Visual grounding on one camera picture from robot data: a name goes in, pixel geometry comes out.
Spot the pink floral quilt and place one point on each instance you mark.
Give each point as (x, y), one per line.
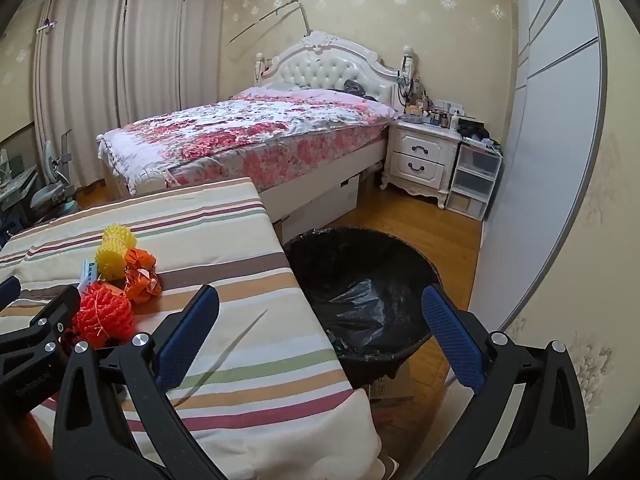
(270, 136)

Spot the beige curtain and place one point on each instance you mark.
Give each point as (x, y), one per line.
(101, 64)

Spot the white nightstand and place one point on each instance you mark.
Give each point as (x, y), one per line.
(420, 160)

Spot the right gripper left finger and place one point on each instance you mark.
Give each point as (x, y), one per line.
(114, 419)

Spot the light blue printed box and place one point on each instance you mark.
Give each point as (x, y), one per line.
(88, 275)

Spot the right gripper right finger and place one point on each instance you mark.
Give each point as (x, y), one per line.
(526, 418)

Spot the orange wrapper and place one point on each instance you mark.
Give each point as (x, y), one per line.
(141, 281)

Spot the striped bed sheet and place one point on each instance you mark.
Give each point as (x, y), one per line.
(28, 452)

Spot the grey desk chair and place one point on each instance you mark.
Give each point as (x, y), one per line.
(56, 198)

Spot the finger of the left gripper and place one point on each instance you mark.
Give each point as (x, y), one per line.
(51, 320)
(10, 290)

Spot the white storage box under bed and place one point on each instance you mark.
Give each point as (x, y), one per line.
(321, 211)

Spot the red foam fruit net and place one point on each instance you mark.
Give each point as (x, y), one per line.
(105, 315)

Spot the white tufted bed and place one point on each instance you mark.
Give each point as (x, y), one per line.
(318, 61)

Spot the clear plastic drawer unit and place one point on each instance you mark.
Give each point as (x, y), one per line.
(474, 179)

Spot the white wardrobe door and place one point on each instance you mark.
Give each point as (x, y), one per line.
(553, 135)

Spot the desk with clutter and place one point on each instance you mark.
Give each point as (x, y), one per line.
(15, 188)

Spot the yellow foam fruit net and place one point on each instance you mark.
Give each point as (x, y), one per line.
(110, 257)

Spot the black trash bin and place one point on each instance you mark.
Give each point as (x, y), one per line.
(365, 287)

